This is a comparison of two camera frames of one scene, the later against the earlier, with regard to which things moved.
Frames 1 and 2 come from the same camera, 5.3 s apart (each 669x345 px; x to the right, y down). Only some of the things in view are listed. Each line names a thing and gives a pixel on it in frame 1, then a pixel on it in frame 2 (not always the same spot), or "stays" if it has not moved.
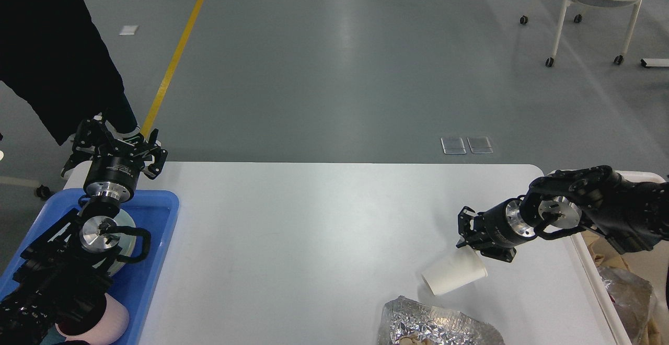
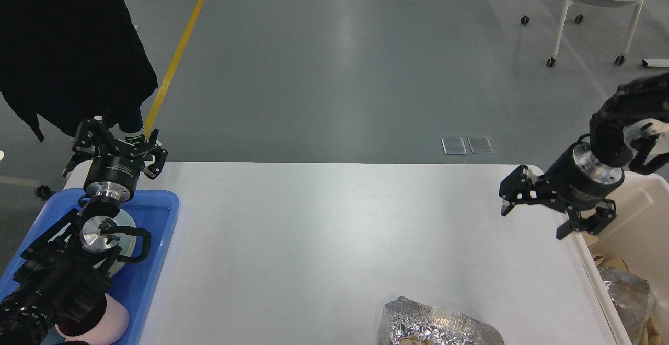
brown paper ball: (413, 339) stays
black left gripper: (111, 174) stays
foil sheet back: (631, 297) stays
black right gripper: (503, 226) to (577, 181)
